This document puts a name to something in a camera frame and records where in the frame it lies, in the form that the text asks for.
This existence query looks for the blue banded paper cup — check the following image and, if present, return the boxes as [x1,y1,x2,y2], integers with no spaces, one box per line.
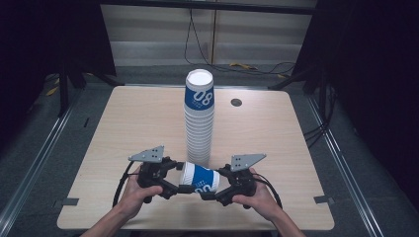
[179,160,221,195]

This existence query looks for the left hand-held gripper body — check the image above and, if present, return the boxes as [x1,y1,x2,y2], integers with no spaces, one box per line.
[127,145,180,204]

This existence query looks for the person's right hand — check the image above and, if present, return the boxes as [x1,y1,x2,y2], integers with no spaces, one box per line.
[231,167,285,222]

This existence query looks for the black horizontal frame bar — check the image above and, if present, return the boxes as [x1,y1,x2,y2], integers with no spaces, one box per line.
[98,0,318,16]

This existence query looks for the black hanging wall cable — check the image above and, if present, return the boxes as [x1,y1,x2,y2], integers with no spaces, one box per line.
[183,7,297,77]

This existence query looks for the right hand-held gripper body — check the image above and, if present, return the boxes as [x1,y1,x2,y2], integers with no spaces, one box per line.
[214,152,268,210]

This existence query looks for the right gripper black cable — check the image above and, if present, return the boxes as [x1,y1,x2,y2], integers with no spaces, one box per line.
[254,173,284,210]

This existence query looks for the grey tape strip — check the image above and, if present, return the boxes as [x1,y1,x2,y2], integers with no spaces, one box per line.
[312,195,336,205]
[60,197,80,207]

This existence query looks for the metal floor rail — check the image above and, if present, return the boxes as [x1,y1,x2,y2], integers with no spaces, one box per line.
[305,94,387,237]
[0,94,84,229]

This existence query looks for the black metal stand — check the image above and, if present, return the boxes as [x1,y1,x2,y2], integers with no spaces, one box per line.
[267,64,330,97]
[56,62,126,119]

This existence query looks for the stack of white paper cups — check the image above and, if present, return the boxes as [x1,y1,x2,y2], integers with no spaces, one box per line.
[183,68,216,168]

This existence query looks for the black floor cable bundle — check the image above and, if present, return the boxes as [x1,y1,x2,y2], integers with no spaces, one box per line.
[301,86,338,150]

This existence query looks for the person's left hand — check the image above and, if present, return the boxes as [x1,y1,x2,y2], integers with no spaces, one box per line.
[116,165,164,221]

